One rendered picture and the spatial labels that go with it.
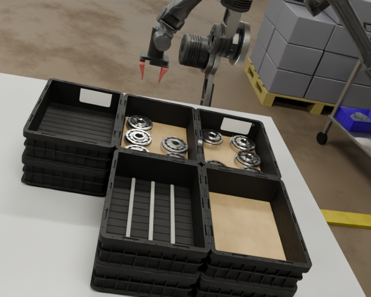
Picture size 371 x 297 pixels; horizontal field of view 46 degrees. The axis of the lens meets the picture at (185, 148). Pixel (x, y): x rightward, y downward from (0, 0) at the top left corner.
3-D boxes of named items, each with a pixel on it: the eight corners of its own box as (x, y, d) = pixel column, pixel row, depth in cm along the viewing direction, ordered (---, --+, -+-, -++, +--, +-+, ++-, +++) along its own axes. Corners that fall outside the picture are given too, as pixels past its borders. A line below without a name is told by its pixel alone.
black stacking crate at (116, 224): (109, 176, 151) (114, 149, 145) (192, 190, 156) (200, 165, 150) (93, 266, 118) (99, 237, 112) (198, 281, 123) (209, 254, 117)
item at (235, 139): (231, 134, 187) (231, 132, 186) (254, 139, 188) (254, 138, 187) (232, 147, 178) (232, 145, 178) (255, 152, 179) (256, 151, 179)
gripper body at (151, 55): (168, 66, 158) (172, 46, 155) (140, 60, 157) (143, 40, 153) (167, 60, 164) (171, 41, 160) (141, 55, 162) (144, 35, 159)
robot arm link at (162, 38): (184, 19, 156) (165, 5, 152) (189, 29, 146) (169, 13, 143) (164, 46, 160) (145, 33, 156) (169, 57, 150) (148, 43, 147)
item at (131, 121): (128, 114, 179) (129, 113, 179) (152, 119, 181) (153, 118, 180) (126, 127, 171) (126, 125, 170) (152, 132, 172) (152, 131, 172)
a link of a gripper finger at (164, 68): (164, 86, 162) (169, 63, 158) (145, 83, 161) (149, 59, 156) (164, 80, 168) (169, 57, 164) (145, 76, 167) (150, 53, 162)
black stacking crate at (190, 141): (119, 117, 184) (124, 93, 178) (188, 131, 189) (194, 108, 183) (109, 175, 151) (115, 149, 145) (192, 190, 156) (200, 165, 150)
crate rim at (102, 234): (113, 154, 146) (114, 148, 145) (199, 169, 151) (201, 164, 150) (98, 243, 113) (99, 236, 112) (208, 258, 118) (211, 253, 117)
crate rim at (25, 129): (49, 82, 174) (49, 77, 173) (123, 97, 179) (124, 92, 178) (21, 137, 141) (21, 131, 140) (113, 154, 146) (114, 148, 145)
